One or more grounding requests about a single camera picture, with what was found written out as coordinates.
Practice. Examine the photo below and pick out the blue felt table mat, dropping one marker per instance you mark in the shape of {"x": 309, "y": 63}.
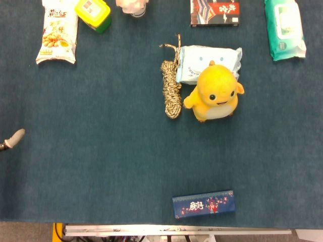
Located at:
{"x": 101, "y": 141}

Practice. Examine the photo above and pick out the aluminium frame rail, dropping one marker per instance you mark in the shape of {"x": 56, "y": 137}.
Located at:
{"x": 176, "y": 230}

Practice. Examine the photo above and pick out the white snack bag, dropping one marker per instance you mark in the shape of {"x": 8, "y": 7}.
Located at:
{"x": 57, "y": 32}

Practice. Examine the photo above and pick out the green wet wipes pack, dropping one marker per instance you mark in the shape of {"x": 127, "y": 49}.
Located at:
{"x": 285, "y": 30}

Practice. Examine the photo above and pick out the clear plastic bottle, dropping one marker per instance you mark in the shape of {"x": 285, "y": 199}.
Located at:
{"x": 131, "y": 7}

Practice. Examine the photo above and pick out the light blue tissue pack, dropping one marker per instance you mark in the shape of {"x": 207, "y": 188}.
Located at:
{"x": 202, "y": 60}

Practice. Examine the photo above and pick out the yellow plush toy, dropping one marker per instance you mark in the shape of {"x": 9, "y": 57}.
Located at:
{"x": 217, "y": 93}

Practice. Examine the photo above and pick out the yellow lidded green container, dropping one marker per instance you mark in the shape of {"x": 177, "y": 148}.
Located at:
{"x": 94, "y": 15}

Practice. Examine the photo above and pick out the blue printed long box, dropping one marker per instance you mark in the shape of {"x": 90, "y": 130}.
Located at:
{"x": 204, "y": 204}

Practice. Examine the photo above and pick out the dark red printed box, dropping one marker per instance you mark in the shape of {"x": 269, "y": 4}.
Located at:
{"x": 215, "y": 12}

